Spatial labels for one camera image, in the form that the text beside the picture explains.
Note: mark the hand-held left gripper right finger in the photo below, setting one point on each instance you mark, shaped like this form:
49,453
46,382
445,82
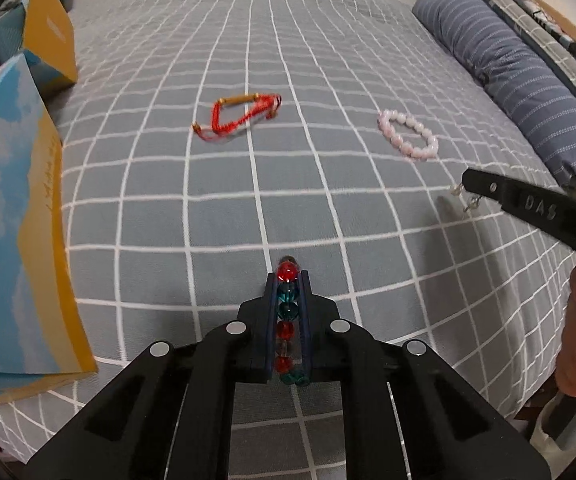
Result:
306,320

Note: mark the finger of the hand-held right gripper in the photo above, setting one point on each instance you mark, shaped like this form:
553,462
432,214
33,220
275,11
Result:
538,207

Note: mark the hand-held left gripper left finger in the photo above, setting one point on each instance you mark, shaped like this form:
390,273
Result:
270,320

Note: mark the wooden headboard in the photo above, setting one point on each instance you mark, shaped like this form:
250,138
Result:
553,10

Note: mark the blue striped pillow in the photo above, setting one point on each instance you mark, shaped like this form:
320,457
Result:
518,75

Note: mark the grey checked pillow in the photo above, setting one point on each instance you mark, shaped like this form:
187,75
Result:
533,25

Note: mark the white object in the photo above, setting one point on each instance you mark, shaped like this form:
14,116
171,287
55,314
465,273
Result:
548,425

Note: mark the grey checked bed sheet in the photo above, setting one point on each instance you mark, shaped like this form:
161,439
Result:
318,60

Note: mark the blue cloud print box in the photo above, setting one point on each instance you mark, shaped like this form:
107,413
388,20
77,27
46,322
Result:
13,235

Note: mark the orange cardboard box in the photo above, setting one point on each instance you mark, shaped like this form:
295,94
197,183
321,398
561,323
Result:
50,35

